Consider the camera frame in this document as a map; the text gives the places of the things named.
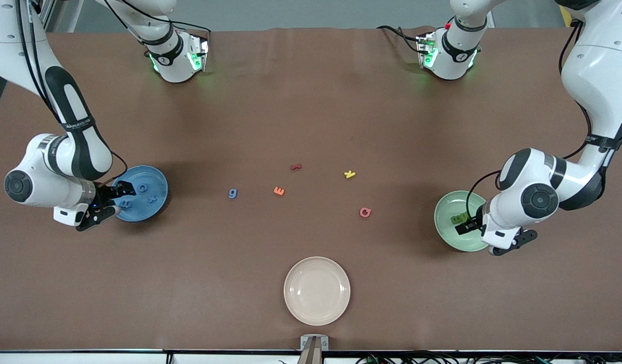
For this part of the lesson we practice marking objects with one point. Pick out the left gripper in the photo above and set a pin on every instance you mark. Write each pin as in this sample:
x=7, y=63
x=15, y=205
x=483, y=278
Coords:
x=473, y=223

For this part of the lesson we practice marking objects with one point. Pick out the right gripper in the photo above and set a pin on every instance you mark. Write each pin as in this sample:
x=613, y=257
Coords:
x=105, y=195

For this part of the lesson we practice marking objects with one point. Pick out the green foam letter B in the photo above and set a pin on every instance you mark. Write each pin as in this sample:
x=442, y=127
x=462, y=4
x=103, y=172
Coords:
x=457, y=220

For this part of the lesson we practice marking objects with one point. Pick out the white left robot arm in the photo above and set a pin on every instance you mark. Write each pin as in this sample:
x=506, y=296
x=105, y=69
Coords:
x=599, y=76

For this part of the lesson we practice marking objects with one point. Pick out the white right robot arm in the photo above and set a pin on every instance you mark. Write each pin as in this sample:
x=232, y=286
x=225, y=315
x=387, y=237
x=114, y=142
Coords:
x=70, y=106

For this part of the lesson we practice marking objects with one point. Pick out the mint green round plate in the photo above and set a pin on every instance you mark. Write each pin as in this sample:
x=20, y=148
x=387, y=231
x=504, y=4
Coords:
x=449, y=207

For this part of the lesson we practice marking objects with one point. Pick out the blue round plate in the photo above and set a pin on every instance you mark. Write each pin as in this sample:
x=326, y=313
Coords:
x=149, y=177

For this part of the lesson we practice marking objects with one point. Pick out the pink foam letter Q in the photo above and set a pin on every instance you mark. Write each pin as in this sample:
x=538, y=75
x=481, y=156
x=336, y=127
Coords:
x=362, y=212

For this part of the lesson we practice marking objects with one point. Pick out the off-white round plate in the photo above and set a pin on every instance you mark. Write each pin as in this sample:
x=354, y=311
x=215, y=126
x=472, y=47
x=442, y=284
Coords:
x=317, y=290

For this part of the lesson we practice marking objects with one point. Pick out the brown table cover mat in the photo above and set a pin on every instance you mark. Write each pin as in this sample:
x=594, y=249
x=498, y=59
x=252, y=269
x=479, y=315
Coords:
x=310, y=101

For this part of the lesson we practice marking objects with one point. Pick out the white table edge rail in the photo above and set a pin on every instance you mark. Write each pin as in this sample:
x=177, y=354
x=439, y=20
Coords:
x=88, y=358

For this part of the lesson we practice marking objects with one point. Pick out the grey metal bracket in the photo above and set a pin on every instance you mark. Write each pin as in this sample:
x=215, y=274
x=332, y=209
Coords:
x=305, y=341

